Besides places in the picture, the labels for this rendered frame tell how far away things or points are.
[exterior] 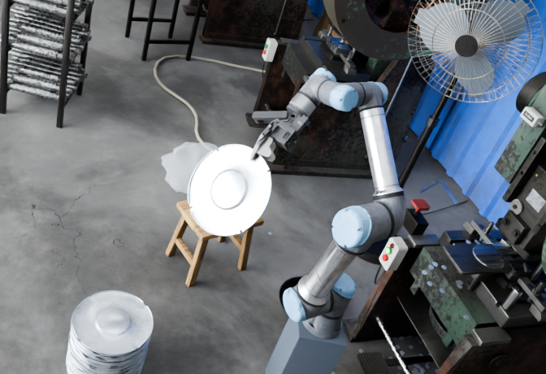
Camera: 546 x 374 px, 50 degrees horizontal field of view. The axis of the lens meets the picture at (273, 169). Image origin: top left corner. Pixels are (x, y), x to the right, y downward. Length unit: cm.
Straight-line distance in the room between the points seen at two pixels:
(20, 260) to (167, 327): 71
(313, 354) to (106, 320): 77
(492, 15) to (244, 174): 138
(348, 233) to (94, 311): 106
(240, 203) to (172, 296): 105
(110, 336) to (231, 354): 59
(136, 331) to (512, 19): 196
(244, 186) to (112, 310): 81
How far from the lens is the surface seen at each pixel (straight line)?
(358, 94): 180
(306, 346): 222
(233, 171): 183
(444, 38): 281
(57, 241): 293
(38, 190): 319
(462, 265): 228
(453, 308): 239
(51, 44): 346
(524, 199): 233
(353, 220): 170
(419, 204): 251
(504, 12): 272
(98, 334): 228
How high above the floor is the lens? 205
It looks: 34 degrees down
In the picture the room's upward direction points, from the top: 20 degrees clockwise
